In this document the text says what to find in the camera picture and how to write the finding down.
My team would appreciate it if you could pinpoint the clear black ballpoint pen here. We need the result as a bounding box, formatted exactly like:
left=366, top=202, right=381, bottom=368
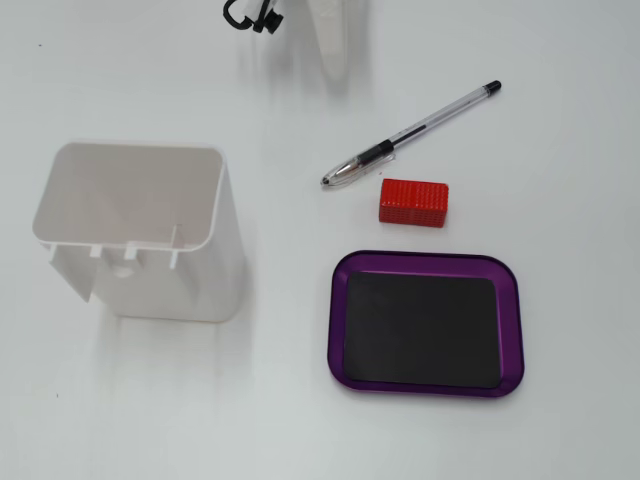
left=319, top=79, right=503, bottom=191

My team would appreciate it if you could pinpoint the white plastic box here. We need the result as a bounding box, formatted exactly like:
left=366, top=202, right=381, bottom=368
left=31, top=141, right=247, bottom=325

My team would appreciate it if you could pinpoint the purple tray with black mat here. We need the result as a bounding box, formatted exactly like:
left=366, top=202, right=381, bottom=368
left=327, top=249, right=526, bottom=400

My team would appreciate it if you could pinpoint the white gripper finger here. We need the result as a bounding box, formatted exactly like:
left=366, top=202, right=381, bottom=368
left=304, top=0, right=364, bottom=87

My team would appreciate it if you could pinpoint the red textured cube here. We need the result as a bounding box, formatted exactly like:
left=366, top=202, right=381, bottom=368
left=378, top=177, right=450, bottom=231

